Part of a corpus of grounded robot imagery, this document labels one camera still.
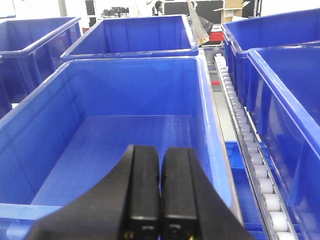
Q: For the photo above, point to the large blue bin right front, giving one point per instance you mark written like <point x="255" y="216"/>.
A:
<point x="284" y="103"/>

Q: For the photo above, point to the large blue bin right rear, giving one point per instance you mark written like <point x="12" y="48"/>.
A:
<point x="284" y="29"/>

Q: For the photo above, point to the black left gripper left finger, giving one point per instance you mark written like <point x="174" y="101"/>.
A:
<point x="124" y="205"/>

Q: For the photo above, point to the large blue bin left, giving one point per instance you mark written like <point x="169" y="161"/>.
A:
<point x="30" y="51"/>

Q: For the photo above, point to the cardboard box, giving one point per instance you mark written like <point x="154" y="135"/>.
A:
<point x="231" y="9"/>

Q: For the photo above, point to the roller conveyor track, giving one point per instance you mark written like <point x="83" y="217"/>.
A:
<point x="272" y="210"/>

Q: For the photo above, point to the large blue bin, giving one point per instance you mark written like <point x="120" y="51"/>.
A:
<point x="73" y="128"/>
<point x="284" y="29"/>
<point x="30" y="51"/>
<point x="284" y="103"/>
<point x="135" y="37"/>

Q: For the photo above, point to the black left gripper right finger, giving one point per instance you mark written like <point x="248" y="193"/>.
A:
<point x="191" y="209"/>

